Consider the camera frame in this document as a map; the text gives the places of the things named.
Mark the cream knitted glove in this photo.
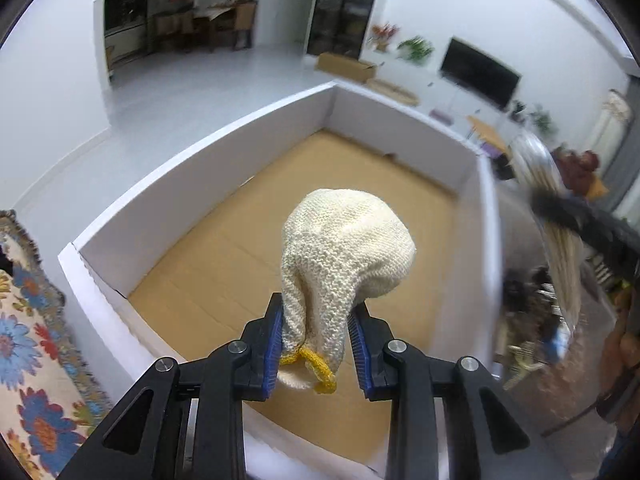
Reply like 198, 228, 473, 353
278, 188, 416, 394

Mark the floral patterned rug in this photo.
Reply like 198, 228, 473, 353
1, 210, 112, 479

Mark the person in red jacket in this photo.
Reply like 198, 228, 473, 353
551, 146, 608, 200

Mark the black flat screen television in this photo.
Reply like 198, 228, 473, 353
439, 38, 521, 110

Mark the brown cardboard box on floor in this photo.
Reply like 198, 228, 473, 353
316, 52, 376, 84

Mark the green potted plant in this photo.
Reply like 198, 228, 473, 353
397, 36, 434, 66

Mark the red flower bouquet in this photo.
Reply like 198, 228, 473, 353
369, 23, 399, 52

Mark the dark glass display cabinet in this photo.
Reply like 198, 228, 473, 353
306, 0, 374, 58

